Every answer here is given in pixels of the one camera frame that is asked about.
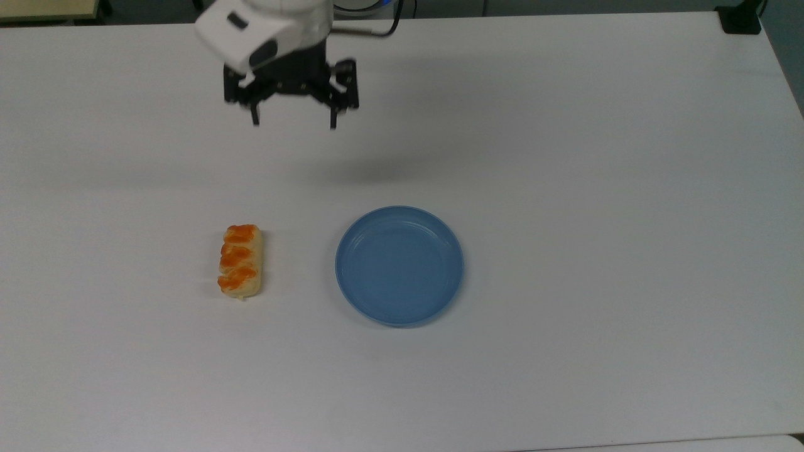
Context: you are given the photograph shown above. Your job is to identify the orange-glazed bread loaf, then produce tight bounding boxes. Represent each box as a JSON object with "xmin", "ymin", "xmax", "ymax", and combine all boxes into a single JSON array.
[{"xmin": 217, "ymin": 224, "xmax": 263, "ymax": 301}]

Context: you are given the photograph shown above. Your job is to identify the white robot base, blue ring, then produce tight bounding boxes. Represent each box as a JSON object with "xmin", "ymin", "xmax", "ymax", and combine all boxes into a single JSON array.
[{"xmin": 331, "ymin": 0, "xmax": 396, "ymax": 18}]

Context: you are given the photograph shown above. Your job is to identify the black table clamp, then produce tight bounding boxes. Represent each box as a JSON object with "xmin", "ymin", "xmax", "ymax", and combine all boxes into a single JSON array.
[{"xmin": 715, "ymin": 0, "xmax": 768, "ymax": 35}]

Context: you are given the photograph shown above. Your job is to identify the light wooden side table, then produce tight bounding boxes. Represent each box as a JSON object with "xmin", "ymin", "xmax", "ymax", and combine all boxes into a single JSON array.
[{"xmin": 0, "ymin": 0, "xmax": 102, "ymax": 25}]

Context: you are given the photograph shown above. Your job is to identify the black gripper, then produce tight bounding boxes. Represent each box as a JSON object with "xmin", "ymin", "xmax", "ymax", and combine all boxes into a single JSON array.
[{"xmin": 223, "ymin": 41, "xmax": 361, "ymax": 131}]

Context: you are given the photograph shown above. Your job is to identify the blue round plate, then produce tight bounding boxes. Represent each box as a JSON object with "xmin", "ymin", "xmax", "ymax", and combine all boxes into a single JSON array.
[{"xmin": 335, "ymin": 206, "xmax": 465, "ymax": 328}]

